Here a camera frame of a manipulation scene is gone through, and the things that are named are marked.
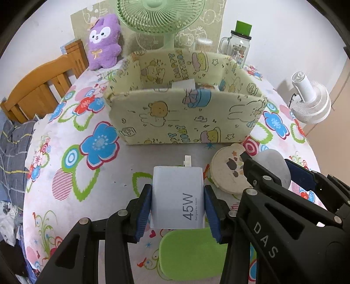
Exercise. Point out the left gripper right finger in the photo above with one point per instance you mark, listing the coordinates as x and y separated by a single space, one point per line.
223 226

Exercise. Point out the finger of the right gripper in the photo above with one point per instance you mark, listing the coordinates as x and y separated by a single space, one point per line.
302 176
257 175

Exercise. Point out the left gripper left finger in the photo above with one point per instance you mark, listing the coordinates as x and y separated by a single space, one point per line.
124 227

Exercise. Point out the grey rounded object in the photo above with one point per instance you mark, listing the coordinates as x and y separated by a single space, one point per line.
273 161

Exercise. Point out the cream round bear compact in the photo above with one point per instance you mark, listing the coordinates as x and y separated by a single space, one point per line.
226 170

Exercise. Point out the green case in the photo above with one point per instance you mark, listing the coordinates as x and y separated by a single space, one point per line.
190 255

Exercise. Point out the white 45W charger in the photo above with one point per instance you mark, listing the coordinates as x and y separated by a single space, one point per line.
178 197

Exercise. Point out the card box with picture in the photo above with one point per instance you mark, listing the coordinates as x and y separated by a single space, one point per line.
207 86

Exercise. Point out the floral tablecloth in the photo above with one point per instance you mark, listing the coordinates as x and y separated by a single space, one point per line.
82 168

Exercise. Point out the white floor fan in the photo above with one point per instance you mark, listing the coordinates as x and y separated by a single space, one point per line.
311 103

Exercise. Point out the yellow cartoon storage box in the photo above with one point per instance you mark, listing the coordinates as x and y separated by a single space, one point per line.
153 98

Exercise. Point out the white crumpled clothing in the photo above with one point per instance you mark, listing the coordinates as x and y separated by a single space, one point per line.
10 220

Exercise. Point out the glass mug jar green lid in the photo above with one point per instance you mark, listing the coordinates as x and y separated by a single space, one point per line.
237 44

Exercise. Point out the cotton swab container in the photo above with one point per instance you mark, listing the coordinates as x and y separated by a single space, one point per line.
203 44

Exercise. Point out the grey plaid blanket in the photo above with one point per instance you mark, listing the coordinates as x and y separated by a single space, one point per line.
15 142

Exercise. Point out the green desk fan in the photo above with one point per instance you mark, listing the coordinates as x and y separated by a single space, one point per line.
166 18

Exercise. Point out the purple plush bunny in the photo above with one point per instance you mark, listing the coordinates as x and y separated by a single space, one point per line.
103 47

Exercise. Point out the beige cartoon wall mat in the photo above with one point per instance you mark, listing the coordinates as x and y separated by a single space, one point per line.
208 25

